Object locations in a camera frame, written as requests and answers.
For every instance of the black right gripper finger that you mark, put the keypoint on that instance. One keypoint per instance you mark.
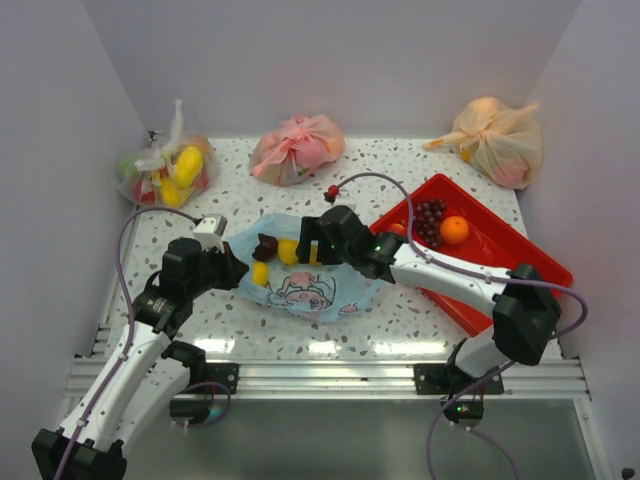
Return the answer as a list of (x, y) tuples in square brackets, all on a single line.
[(266, 249), (308, 247)]

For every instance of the blue printed plastic bag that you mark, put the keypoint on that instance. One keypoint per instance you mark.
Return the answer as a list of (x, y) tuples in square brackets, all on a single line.
[(320, 293)]

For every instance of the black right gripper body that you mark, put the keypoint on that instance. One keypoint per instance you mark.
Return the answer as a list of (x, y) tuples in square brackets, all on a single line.
[(336, 254)]

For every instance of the yellow lemon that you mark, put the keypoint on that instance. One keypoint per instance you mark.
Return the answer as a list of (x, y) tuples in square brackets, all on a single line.
[(286, 251)]

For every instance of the red round fruit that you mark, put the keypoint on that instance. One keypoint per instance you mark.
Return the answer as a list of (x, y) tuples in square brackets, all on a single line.
[(398, 229)]

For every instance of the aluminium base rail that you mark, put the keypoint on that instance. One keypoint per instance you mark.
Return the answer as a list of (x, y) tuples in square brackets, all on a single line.
[(295, 359)]

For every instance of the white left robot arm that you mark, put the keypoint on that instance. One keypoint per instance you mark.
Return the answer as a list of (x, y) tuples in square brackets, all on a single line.
[(145, 371)]

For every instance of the orange round fruit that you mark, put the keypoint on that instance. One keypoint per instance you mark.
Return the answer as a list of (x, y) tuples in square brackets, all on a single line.
[(454, 230)]

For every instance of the orange knotted plastic bag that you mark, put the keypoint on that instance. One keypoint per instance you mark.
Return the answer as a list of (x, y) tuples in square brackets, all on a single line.
[(505, 144)]

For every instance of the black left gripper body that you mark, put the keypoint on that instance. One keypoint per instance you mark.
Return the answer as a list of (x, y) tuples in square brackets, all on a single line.
[(216, 272)]

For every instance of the yellow fruit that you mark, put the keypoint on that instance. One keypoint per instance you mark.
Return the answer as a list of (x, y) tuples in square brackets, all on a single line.
[(260, 273)]

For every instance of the clear bag with fruit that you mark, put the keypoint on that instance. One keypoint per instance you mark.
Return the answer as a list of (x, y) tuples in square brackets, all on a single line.
[(176, 168)]

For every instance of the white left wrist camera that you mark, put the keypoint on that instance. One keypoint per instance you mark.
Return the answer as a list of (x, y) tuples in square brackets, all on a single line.
[(209, 232)]

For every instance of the red plastic tray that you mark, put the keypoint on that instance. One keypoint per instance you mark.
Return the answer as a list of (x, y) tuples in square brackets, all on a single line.
[(491, 242)]

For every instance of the purple grape bunch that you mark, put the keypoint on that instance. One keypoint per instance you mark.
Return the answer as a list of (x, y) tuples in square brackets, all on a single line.
[(428, 217)]

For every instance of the pink knotted plastic bag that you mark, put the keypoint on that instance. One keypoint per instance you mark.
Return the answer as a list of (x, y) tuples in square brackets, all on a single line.
[(294, 151)]

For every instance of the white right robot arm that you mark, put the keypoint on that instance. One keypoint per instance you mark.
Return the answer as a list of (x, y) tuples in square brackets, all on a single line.
[(522, 308)]

